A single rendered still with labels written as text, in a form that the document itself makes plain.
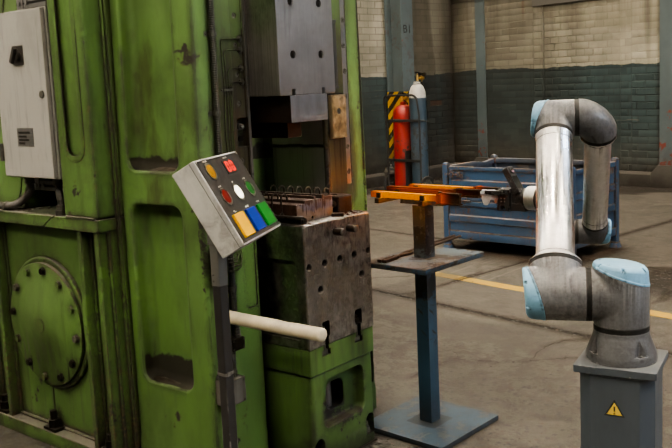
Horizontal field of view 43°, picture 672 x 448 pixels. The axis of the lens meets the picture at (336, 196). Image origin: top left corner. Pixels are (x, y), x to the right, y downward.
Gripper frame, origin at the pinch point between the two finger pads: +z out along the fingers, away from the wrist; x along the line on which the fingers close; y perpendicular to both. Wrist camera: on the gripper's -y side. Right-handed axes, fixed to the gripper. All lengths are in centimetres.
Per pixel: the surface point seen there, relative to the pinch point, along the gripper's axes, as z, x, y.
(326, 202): 31, -55, 0
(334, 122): 45, -35, -28
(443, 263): 6.1, -18.6, 26.5
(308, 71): 31, -62, -48
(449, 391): 35, 23, 96
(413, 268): 10.7, -31.4, 26.5
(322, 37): 31, -53, -60
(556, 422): -20, 19, 96
